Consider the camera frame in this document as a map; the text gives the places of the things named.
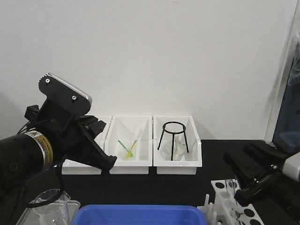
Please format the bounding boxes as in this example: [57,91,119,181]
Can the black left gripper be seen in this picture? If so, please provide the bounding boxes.
[25,98,117,171]

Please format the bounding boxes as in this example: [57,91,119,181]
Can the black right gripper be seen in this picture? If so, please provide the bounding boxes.
[223,142,300,209]

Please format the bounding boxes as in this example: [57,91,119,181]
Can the clear glass test tube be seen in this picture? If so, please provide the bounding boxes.
[225,179,237,209]

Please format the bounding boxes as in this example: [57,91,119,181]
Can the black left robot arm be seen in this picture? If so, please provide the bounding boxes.
[0,98,117,199]

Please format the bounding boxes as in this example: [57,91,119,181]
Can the grey blue pegboard drying rack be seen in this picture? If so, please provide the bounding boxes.
[273,47,300,153]

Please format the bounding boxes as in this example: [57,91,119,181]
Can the white test tube rack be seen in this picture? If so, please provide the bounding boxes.
[197,179,264,225]

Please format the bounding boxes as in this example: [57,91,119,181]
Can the yellow green pipettes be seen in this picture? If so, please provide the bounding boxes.
[118,129,143,160]

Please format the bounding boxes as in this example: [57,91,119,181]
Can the middle white storage bin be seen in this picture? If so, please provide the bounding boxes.
[104,116,153,174]

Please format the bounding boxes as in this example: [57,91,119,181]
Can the white storage bin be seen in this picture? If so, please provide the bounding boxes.
[104,116,153,174]
[55,116,102,175]
[153,116,203,175]

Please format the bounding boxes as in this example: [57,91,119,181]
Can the left white storage bin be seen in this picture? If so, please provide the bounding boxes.
[55,116,102,175]

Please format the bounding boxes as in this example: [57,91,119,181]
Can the blue plastic tray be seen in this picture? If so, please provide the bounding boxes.
[72,204,208,225]

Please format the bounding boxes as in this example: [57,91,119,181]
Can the clear glass flask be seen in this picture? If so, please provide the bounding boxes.
[161,140,187,161]

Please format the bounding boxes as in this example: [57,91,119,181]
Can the right white storage bin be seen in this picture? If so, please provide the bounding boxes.
[153,116,203,175]

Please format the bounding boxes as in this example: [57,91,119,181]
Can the clear glass beaker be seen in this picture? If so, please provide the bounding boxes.
[30,189,70,225]

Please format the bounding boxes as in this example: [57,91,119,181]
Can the clear plastic bag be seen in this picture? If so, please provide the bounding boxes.
[287,32,300,85]

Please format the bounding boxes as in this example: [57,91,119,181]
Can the grey metal tray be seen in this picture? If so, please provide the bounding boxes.
[16,200,80,225]

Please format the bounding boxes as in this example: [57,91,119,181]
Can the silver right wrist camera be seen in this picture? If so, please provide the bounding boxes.
[282,152,300,182]

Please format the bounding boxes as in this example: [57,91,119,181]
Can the black cable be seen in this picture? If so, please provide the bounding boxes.
[21,171,65,209]

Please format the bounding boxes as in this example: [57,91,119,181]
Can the black wire tripod stand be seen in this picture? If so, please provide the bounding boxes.
[157,121,189,153]

